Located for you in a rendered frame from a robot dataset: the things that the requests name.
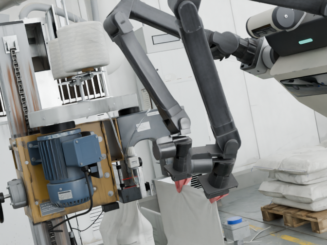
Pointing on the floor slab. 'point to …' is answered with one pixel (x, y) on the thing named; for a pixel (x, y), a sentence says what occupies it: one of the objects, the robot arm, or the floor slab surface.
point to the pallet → (296, 216)
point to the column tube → (31, 81)
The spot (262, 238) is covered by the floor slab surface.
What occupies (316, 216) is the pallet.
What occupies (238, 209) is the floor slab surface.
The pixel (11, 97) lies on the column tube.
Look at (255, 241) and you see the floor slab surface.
